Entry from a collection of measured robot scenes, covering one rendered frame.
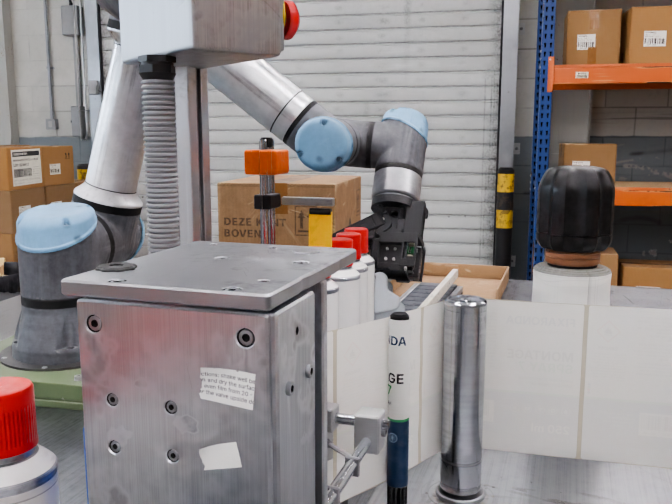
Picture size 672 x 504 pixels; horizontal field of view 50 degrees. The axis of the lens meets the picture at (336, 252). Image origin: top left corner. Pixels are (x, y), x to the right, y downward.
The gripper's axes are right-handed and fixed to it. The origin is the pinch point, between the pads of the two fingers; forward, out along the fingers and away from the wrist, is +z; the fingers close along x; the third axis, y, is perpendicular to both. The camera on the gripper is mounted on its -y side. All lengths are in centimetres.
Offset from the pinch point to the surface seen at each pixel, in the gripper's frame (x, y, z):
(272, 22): -49, 1, -16
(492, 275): 85, 9, -38
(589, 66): 270, 35, -232
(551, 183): -25.0, 25.9, -11.6
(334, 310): -24.0, 3.1, 4.4
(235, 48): -50, -1, -12
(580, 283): -21.4, 29.4, -1.4
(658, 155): 374, 84, -231
